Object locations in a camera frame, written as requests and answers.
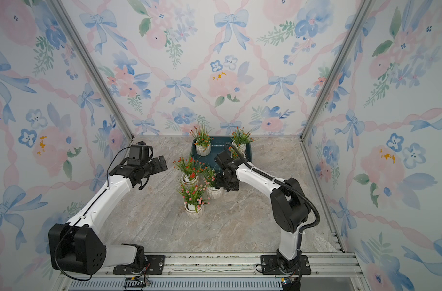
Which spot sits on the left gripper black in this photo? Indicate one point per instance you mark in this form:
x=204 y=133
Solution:
x=159 y=167

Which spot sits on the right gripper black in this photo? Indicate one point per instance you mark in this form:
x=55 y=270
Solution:
x=221 y=180

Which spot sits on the potted plant pink flowers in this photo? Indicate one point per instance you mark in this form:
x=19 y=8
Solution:
x=194 y=199
x=210 y=182

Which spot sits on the potted plant orange flowers front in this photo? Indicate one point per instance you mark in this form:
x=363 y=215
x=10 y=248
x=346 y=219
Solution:
x=235 y=153

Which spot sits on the potted plant orange flowers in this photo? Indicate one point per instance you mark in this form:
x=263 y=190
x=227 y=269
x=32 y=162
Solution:
x=235 y=153
x=241 y=138

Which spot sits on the potted plant red flowers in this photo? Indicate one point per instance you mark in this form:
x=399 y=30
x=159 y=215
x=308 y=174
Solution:
x=190 y=169
x=202 y=139

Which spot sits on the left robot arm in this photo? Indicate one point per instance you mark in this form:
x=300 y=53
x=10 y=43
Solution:
x=76 y=246

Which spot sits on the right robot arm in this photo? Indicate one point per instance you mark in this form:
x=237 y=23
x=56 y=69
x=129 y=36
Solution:
x=293 y=212

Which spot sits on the teal plastic storage box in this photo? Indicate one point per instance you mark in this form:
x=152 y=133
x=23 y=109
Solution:
x=218 y=145

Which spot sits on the potted plant red flowers back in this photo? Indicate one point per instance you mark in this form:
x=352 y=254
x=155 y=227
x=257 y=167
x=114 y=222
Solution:
x=190 y=169

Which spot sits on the potted plant pink flowers front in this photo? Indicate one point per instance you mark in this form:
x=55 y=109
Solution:
x=194 y=199

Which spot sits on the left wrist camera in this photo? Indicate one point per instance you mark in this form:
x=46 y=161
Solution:
x=140 y=153

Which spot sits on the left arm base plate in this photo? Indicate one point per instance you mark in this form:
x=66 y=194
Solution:
x=149 y=265

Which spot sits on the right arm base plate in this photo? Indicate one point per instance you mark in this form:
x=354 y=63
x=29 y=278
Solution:
x=276 y=265

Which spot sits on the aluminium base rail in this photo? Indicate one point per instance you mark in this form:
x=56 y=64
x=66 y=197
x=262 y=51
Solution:
x=227 y=272

